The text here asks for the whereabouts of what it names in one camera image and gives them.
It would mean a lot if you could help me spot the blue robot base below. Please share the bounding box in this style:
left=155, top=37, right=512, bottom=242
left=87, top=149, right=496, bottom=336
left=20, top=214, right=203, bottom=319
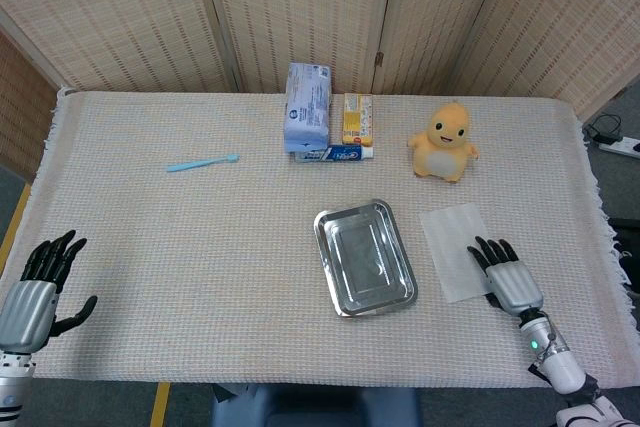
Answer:
left=210, top=384, right=424, bottom=427

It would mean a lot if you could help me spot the blue white toothpaste tube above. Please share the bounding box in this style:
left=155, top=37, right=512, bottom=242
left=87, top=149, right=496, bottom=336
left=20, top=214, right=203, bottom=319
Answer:
left=294, top=144, right=375, bottom=164

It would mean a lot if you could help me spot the yellow plush toy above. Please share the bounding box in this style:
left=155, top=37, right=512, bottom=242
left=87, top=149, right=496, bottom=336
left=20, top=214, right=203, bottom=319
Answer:
left=407, top=102, right=480, bottom=184

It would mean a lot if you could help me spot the beige woven table cloth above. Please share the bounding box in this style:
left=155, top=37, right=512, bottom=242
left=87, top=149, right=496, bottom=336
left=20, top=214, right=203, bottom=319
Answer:
left=0, top=88, right=640, bottom=391

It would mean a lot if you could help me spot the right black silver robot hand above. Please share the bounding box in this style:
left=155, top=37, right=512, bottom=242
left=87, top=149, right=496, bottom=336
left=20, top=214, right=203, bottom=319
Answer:
left=466, top=235, right=545, bottom=318

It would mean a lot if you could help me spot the stainless steel tray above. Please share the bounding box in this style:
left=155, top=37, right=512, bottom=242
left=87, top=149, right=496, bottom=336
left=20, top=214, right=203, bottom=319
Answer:
left=313, top=198, right=419, bottom=319

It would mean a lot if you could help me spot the yellow cardboard box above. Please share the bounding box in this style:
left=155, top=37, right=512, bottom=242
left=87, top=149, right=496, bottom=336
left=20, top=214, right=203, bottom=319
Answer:
left=342, top=92, right=375, bottom=147

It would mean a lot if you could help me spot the blue tissue pack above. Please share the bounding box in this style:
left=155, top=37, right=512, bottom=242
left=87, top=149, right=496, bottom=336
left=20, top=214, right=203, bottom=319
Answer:
left=283, top=62, right=333, bottom=154

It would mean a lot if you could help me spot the light blue toothbrush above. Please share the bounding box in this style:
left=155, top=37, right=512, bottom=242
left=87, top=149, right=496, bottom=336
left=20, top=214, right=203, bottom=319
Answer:
left=166, top=153, right=240, bottom=174

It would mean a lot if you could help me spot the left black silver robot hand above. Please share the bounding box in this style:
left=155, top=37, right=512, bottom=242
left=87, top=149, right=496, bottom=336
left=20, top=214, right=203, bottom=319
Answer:
left=0, top=229, right=99, bottom=354

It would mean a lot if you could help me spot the white power strip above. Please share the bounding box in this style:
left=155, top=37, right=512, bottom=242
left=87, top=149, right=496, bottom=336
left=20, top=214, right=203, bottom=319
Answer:
left=597, top=134, right=640, bottom=159

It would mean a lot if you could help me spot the black floor object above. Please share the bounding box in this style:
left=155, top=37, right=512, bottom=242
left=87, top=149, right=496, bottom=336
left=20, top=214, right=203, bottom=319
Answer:
left=607, top=216, right=640, bottom=298

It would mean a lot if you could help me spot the woven folding screen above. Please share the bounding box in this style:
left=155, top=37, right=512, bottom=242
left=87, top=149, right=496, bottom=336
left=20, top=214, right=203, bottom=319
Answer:
left=0, top=0, right=640, bottom=183

